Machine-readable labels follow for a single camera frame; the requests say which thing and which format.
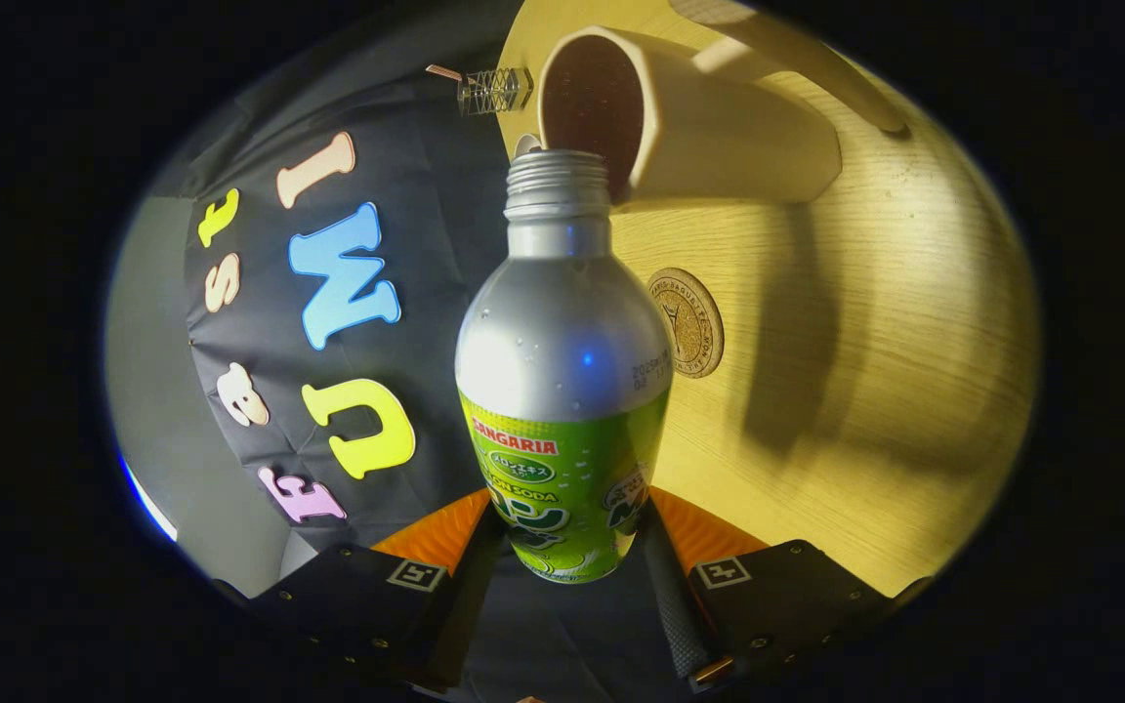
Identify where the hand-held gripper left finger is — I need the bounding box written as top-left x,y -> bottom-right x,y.
216,488 -> 506,694

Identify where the wire mesh holder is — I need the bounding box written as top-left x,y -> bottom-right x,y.
457,66 -> 534,116

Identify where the cream cup with handle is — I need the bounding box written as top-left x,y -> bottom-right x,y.
536,0 -> 910,211

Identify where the wooden table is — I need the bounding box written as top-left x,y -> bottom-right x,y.
496,0 -> 1042,599

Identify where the silver green juice bottle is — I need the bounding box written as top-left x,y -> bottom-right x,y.
455,148 -> 673,585

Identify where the round cork coaster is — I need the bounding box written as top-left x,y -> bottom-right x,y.
647,268 -> 725,379

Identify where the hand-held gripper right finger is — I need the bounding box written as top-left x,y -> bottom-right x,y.
635,488 -> 930,696

